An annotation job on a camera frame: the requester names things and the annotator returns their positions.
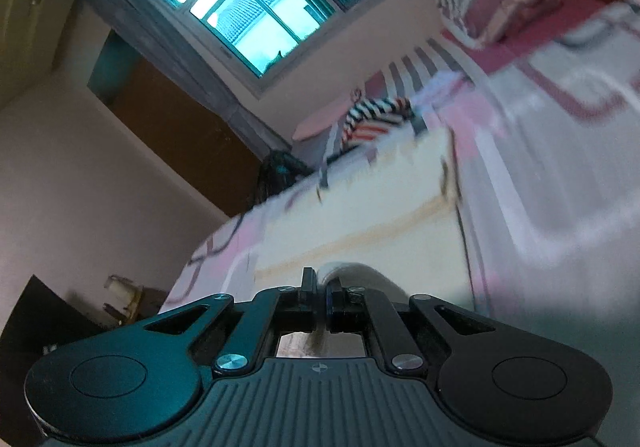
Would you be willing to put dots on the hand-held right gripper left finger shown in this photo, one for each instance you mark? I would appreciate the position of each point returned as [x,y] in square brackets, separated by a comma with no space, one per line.
[306,299]

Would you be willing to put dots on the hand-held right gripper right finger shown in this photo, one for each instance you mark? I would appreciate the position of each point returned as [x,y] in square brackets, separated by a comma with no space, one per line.
[334,307]

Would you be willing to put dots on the cream knit sweater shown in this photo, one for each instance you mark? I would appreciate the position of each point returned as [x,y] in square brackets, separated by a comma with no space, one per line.
[360,207]

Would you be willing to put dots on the dark bag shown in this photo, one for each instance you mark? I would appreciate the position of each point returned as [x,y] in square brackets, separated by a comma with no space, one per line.
[282,174]

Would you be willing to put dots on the plain pink pillow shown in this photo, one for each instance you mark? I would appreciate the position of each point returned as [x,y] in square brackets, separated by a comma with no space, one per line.
[320,119]

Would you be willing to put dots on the beige jar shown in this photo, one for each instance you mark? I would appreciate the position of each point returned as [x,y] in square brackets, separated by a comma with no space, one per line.
[122,297]

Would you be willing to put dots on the black white red striped garment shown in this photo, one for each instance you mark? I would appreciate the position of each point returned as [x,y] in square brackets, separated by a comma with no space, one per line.
[375,119]

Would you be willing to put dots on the brown wooden door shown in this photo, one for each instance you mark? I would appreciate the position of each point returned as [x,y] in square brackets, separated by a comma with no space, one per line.
[190,142]

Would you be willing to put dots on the patterned pink grey blanket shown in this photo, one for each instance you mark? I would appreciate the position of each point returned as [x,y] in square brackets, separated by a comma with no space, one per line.
[550,177]

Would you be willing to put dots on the striped pink grey bed sheet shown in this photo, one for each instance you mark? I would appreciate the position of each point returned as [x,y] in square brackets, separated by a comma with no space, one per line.
[420,69]

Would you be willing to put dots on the dark bedside table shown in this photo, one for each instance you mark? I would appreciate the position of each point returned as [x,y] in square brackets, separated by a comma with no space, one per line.
[45,317]

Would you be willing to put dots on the grey curtain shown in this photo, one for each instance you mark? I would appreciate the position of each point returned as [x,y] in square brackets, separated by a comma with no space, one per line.
[190,57]

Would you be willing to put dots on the striped pink grey pillow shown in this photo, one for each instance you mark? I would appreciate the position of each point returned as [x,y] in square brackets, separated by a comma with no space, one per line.
[500,2]

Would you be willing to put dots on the window with white frame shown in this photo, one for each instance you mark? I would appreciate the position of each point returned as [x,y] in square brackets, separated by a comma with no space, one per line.
[250,2]

